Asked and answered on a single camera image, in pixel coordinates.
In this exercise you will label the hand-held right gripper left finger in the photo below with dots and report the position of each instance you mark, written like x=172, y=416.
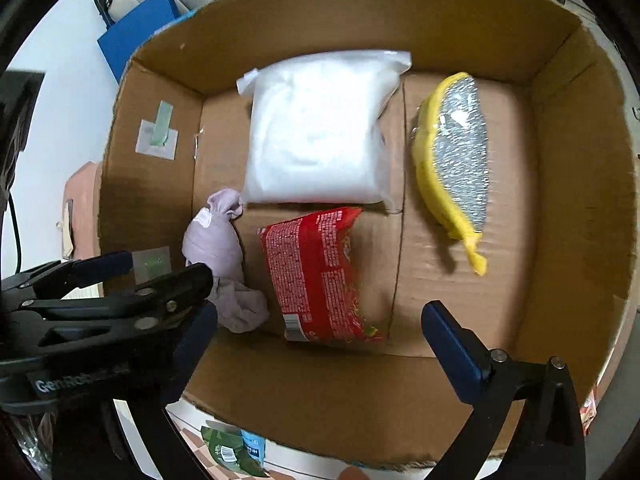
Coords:
x=197, y=335

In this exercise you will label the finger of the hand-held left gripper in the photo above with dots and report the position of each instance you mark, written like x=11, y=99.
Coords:
x=175, y=285
x=100, y=266

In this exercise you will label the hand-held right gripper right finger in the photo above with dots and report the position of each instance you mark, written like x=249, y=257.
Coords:
x=450, y=350

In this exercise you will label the lilac sock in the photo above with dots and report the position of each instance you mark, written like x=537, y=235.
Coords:
x=215, y=245

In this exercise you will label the brown cardboard box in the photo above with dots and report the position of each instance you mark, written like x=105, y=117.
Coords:
x=500, y=185

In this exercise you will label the green packet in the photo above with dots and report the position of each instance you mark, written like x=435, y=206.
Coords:
x=225, y=452

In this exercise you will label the blue packet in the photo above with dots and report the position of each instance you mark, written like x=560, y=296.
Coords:
x=252, y=446

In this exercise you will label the red noodle packet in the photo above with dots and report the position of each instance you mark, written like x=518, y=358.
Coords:
x=315, y=280

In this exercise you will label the black device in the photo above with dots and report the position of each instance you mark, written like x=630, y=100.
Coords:
x=17, y=115

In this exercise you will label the yellow silver scrub sponge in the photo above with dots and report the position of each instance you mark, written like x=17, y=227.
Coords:
x=460, y=150

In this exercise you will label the white padded plastic bag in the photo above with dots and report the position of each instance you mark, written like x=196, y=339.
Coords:
x=320, y=130

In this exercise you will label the blue bin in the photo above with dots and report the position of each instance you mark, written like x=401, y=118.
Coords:
x=135, y=30

